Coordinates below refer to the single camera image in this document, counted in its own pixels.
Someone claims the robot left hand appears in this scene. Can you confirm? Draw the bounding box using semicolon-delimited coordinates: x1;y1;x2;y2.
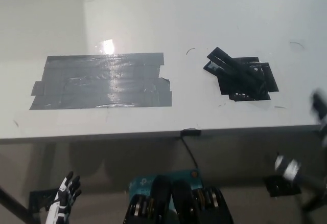
44;171;82;224

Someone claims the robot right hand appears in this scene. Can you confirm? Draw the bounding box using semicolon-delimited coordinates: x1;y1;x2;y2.
273;88;327;186

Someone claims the black stapler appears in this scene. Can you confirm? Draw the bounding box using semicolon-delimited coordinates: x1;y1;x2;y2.
203;47;266;92

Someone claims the black floor tape mark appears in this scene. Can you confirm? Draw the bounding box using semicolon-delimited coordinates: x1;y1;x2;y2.
29;188;59;212
264;175;302;198

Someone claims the black tape square patch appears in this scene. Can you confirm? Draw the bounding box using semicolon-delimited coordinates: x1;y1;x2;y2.
217;56;279;102

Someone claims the black metal frame bar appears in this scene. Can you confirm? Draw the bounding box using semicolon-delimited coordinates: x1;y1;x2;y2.
0;184;36;224

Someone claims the grey duct tape patch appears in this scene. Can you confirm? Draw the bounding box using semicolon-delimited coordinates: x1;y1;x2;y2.
29;52;173;111

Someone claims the black cable under desk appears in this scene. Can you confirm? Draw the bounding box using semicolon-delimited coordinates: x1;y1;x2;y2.
180;136;199;170

